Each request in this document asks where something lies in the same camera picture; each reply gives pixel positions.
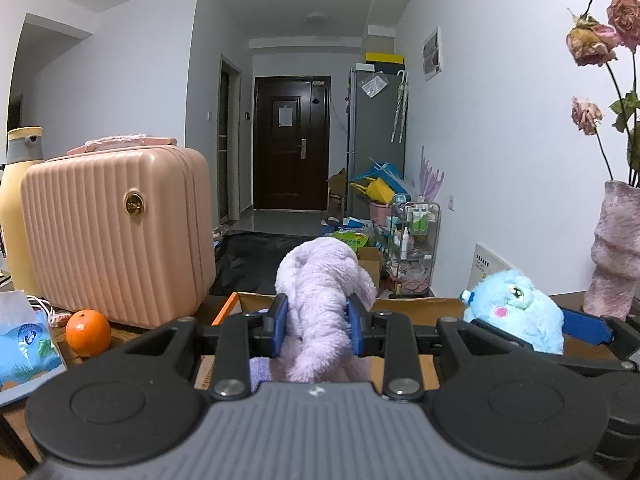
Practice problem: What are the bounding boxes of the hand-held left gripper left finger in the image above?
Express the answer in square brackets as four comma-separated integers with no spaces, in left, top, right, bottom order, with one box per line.
[117,293,290,402]

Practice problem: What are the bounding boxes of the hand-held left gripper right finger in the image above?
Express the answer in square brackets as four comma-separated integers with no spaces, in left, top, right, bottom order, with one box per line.
[345,293,506,403]

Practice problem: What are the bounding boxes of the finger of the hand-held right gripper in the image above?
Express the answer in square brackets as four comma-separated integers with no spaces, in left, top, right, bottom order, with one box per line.
[470,319,631,377]
[559,307,640,361]

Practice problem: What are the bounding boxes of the purple plush toy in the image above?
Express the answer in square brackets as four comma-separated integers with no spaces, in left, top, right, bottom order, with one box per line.
[270,236,377,383]

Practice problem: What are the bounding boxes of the light blue plush toy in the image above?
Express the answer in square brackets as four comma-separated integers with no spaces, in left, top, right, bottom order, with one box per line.
[460,269,566,356]

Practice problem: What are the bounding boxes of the cardboard box with orange rim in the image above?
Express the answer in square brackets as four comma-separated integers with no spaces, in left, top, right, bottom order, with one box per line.
[192,291,468,396]

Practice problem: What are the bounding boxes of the lavender towel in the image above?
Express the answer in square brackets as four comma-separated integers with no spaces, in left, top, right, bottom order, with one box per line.
[249,357,273,392]

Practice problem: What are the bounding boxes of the small open cardboard box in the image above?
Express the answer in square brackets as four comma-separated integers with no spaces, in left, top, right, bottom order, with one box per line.
[356,246,385,286]

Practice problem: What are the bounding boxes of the black bag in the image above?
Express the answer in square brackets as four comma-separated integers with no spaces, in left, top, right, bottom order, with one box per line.
[210,230,321,297]

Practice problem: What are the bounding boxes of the pink textured vase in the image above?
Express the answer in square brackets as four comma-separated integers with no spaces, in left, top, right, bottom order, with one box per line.
[582,180,640,320]

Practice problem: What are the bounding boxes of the green printed bag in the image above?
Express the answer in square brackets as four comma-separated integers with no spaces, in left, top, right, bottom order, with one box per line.
[332,230,373,253]

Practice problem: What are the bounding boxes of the white flat panel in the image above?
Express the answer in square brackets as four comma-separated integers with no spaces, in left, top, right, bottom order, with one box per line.
[470,241,516,281]

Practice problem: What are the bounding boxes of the tall brown cardboard box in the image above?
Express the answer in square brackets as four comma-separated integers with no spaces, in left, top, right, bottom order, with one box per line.
[326,167,348,221]

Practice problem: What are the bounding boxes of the dark brown door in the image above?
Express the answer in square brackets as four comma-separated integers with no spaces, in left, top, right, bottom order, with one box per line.
[252,76,332,212]

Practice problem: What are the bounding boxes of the pink ribbed suitcase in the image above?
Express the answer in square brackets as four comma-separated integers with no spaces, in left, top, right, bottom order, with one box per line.
[21,135,217,330]

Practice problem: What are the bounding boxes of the grey refrigerator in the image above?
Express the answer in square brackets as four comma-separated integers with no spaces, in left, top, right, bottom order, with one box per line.
[346,67,408,216]

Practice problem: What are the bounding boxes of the orange fruit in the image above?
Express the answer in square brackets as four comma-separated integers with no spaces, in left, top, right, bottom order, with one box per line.
[65,309,112,358]

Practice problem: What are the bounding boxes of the hanging folded umbrella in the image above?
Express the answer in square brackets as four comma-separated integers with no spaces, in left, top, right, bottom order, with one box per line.
[390,71,408,143]

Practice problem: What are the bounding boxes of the clear plastic bag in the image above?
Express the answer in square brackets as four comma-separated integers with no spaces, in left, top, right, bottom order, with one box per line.
[361,74,388,98]

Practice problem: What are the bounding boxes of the blue tissue pack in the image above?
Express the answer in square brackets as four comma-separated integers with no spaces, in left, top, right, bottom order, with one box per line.
[0,290,68,407]

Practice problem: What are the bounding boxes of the yellow and black box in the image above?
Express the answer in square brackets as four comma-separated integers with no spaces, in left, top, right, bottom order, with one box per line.
[365,51,405,72]

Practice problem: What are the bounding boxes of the yellow bottle with grey collar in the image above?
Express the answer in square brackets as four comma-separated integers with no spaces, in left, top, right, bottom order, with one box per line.
[0,126,46,297]

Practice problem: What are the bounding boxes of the bunch of dried roses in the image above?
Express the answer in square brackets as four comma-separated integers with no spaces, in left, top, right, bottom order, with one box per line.
[566,0,640,188]

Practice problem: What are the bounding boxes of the wire rolling cart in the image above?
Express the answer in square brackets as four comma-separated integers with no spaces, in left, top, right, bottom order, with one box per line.
[387,201,442,293]

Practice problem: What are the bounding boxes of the purple wall decoration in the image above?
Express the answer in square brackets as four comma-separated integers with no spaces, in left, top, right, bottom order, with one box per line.
[417,146,446,203]

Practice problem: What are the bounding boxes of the white cable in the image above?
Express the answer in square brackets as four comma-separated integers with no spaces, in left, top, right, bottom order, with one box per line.
[25,294,58,323]

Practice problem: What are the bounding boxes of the white wall panel box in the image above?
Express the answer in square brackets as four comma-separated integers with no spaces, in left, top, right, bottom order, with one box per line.
[422,25,444,81]

